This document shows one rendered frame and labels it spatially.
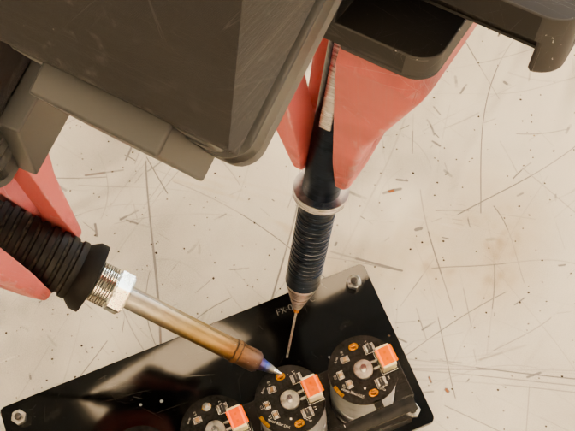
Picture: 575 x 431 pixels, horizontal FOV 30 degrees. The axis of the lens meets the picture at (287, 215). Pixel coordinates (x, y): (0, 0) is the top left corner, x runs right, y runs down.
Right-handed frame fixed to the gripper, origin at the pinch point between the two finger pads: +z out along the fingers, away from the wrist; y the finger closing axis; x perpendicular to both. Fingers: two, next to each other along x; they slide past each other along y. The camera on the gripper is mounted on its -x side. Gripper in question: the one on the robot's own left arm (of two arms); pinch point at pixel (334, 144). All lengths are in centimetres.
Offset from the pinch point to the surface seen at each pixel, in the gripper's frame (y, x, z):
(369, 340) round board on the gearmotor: 2.1, 2.0, 10.9
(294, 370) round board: 0.3, -0.1, 11.6
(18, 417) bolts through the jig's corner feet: -9.2, -4.3, 18.0
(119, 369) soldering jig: -6.9, -0.7, 17.2
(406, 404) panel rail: 4.3, 0.6, 11.3
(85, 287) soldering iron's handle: -6.4, -3.1, 8.1
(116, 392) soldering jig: -6.4, -1.5, 17.5
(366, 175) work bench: -2.2, 11.8, 14.2
